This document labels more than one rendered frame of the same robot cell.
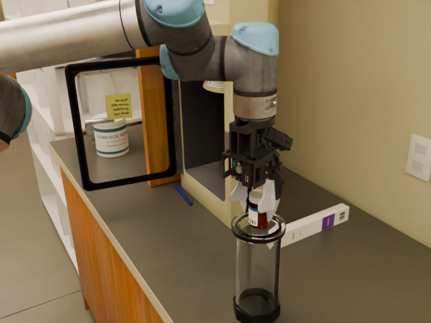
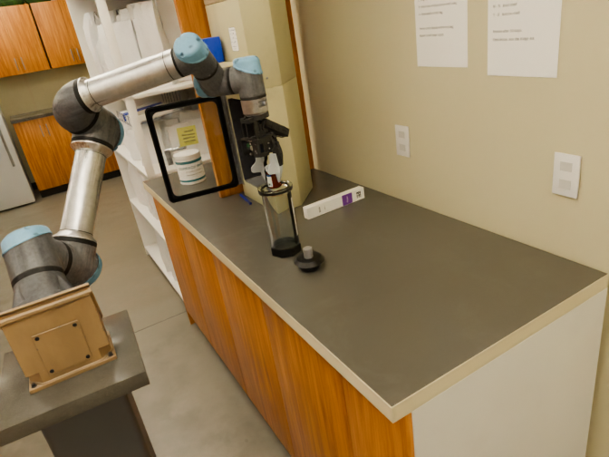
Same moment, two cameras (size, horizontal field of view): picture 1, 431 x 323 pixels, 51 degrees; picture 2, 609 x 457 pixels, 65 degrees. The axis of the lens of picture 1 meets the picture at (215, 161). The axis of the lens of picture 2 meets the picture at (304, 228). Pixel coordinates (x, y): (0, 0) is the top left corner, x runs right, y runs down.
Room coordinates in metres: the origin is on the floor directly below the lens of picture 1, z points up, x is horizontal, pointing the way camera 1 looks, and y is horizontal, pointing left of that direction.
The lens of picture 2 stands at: (-0.65, -0.23, 1.65)
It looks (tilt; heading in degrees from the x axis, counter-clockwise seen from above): 24 degrees down; 3
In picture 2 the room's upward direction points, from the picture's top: 9 degrees counter-clockwise
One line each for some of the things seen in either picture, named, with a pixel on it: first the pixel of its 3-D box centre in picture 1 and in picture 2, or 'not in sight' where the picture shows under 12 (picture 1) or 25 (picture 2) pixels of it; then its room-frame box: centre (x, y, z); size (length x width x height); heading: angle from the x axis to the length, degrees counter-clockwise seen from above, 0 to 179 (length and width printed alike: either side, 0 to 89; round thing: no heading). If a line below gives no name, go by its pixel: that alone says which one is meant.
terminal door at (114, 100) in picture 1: (125, 125); (194, 149); (1.30, 0.27, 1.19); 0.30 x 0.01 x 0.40; 111
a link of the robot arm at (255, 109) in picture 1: (256, 104); (256, 106); (0.74, -0.07, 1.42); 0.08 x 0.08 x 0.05
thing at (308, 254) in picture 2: not in sight; (308, 257); (0.63, -0.16, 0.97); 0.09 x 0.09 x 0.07
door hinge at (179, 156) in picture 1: (176, 118); (232, 140); (1.35, 0.12, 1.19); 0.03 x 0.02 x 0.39; 30
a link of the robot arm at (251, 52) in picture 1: (253, 58); (248, 77); (0.75, -0.07, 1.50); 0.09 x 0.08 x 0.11; 78
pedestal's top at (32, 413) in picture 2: not in sight; (72, 367); (0.31, 0.45, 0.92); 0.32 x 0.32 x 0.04; 26
